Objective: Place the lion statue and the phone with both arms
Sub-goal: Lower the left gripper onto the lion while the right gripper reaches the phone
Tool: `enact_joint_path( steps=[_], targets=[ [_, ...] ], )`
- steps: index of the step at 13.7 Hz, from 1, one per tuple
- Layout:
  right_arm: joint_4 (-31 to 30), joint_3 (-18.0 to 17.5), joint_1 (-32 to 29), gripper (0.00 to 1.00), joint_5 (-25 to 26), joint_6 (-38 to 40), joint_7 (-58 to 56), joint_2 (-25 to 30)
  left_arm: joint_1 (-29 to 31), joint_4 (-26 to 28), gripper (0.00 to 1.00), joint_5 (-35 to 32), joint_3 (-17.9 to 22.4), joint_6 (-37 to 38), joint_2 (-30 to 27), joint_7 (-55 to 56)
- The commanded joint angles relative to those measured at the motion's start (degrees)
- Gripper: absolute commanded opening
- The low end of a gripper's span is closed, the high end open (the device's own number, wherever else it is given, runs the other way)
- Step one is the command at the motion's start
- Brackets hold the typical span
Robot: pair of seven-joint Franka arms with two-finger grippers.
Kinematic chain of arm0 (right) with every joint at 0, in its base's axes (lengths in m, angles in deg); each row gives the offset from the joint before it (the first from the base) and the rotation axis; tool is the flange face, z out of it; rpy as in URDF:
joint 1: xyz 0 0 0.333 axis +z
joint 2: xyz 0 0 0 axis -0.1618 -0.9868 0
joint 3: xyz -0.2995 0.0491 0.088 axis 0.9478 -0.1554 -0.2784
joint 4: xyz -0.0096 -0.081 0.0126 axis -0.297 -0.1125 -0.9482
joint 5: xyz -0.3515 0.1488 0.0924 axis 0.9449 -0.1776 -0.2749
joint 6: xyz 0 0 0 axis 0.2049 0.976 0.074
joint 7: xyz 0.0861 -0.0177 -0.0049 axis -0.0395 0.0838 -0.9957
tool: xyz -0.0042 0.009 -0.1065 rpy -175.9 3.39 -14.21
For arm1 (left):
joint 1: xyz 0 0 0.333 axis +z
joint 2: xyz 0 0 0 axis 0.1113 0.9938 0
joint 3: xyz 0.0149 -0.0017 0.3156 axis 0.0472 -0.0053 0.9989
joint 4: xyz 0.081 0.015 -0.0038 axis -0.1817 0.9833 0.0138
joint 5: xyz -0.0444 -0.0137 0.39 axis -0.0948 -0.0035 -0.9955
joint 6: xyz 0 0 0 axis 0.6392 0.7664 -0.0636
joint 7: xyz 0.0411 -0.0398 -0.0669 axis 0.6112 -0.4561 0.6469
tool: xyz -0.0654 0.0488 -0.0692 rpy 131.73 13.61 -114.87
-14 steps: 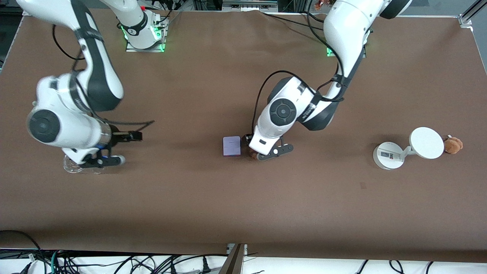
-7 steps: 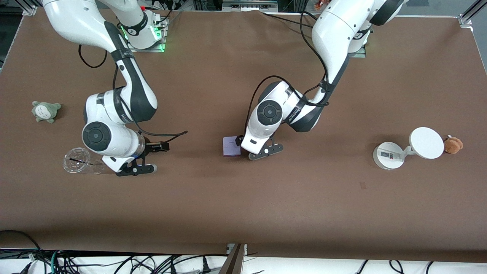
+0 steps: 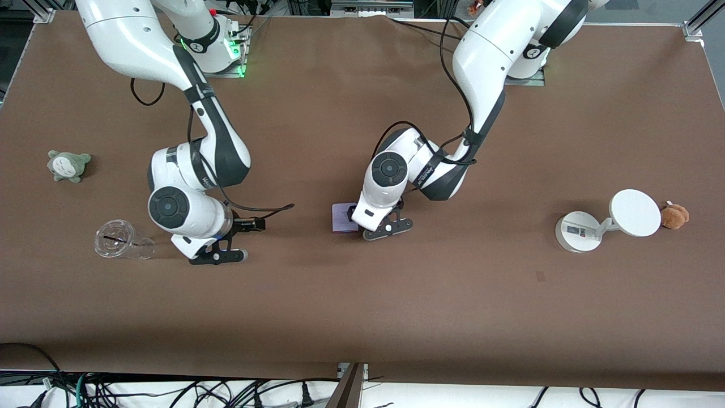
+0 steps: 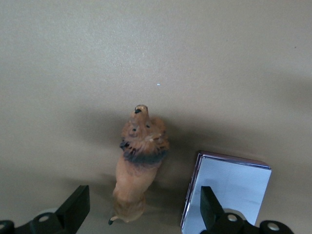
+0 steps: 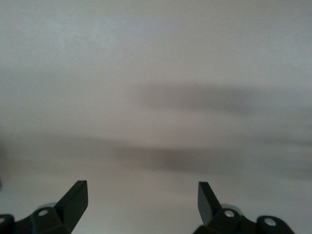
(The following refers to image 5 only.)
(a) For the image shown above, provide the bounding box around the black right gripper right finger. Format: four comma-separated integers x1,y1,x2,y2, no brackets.
194,181,296,234

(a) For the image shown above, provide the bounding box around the brown paper table cover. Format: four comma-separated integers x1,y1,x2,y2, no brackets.
0,0,312,234

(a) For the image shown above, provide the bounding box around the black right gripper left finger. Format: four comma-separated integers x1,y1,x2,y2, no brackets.
0,180,88,234

